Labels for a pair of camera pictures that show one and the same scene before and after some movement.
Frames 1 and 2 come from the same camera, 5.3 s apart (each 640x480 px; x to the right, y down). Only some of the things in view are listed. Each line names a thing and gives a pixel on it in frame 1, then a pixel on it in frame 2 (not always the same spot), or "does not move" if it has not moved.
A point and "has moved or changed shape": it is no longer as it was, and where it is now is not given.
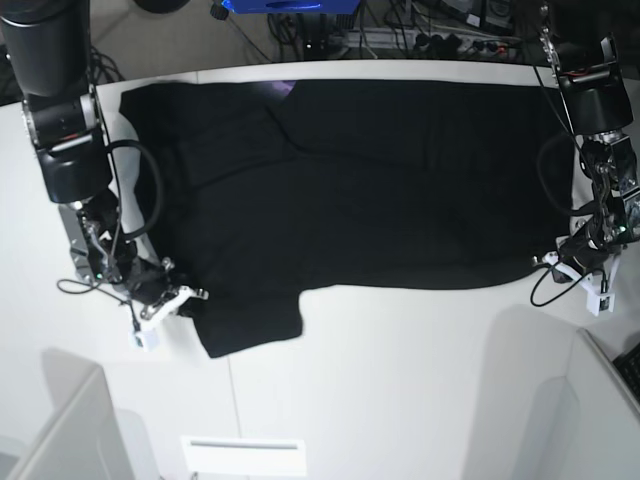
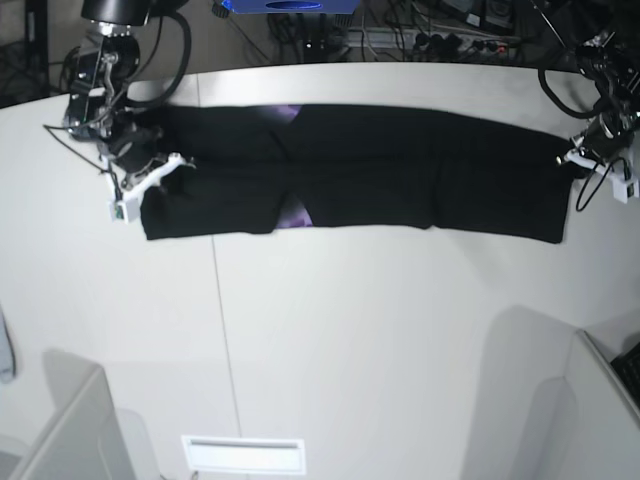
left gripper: [584, 248] → [607, 141]
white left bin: [85, 437] does not move
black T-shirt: [265, 189] has moved or changed shape
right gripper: [146, 282] → [137, 146]
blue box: [293, 6] does not move
